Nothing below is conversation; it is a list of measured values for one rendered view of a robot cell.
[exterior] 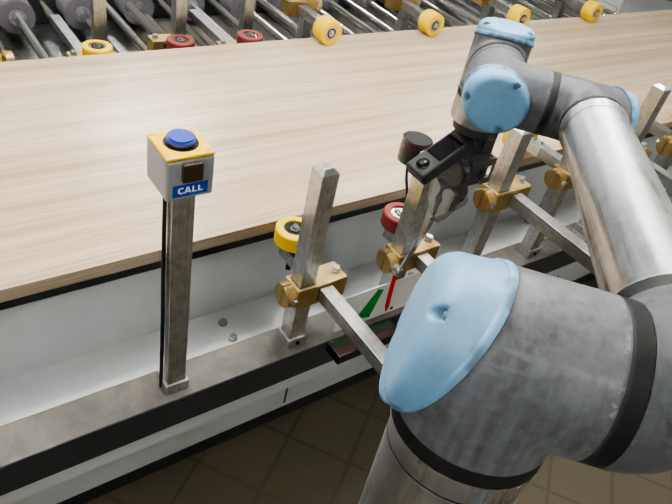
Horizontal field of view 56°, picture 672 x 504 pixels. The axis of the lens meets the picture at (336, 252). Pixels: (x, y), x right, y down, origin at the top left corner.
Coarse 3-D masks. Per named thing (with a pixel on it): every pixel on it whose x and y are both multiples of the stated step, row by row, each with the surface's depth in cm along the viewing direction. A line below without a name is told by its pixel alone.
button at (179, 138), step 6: (168, 132) 86; (174, 132) 86; (180, 132) 86; (186, 132) 86; (192, 132) 87; (168, 138) 85; (174, 138) 85; (180, 138) 85; (186, 138) 85; (192, 138) 85; (174, 144) 84; (180, 144) 84; (186, 144) 85; (192, 144) 85
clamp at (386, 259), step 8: (392, 248) 134; (424, 248) 137; (432, 248) 137; (376, 256) 136; (384, 256) 134; (392, 256) 133; (400, 256) 133; (416, 256) 136; (432, 256) 140; (384, 264) 134; (392, 264) 133; (408, 264) 136; (384, 272) 135
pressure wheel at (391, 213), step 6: (390, 204) 140; (396, 204) 141; (402, 204) 141; (384, 210) 138; (390, 210) 139; (396, 210) 140; (384, 216) 138; (390, 216) 137; (396, 216) 138; (384, 222) 138; (390, 222) 137; (396, 222) 136; (384, 228) 139; (390, 228) 137
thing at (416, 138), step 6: (408, 132) 124; (414, 132) 124; (420, 132) 125; (408, 138) 122; (414, 138) 122; (420, 138) 123; (426, 138) 123; (414, 144) 121; (420, 144) 121; (426, 144) 121; (402, 150) 123; (414, 156) 122
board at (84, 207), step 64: (0, 64) 157; (64, 64) 163; (128, 64) 169; (192, 64) 176; (256, 64) 183; (320, 64) 192; (384, 64) 201; (448, 64) 210; (576, 64) 233; (640, 64) 247; (0, 128) 136; (64, 128) 141; (128, 128) 145; (256, 128) 156; (320, 128) 162; (384, 128) 168; (448, 128) 175; (0, 192) 120; (64, 192) 124; (128, 192) 128; (256, 192) 136; (384, 192) 145; (0, 256) 108; (64, 256) 111; (128, 256) 114
